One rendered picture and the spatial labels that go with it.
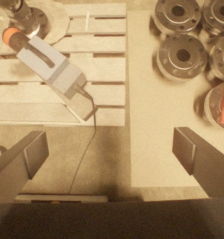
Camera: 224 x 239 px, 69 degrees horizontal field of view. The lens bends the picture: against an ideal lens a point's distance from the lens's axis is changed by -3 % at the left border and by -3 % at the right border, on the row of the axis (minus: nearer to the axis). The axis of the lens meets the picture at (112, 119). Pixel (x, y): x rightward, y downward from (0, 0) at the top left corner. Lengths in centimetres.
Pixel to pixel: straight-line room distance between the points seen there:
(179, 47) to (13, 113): 100
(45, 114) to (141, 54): 74
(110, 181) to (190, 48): 89
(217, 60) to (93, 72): 69
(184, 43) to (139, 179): 82
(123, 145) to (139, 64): 55
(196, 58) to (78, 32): 72
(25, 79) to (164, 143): 95
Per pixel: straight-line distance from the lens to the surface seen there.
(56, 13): 130
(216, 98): 99
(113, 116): 96
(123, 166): 110
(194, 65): 101
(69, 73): 85
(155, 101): 114
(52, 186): 121
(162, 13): 113
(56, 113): 101
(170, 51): 100
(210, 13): 122
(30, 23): 120
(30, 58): 89
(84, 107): 90
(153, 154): 110
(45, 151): 17
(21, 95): 115
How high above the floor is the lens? 109
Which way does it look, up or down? 82 degrees down
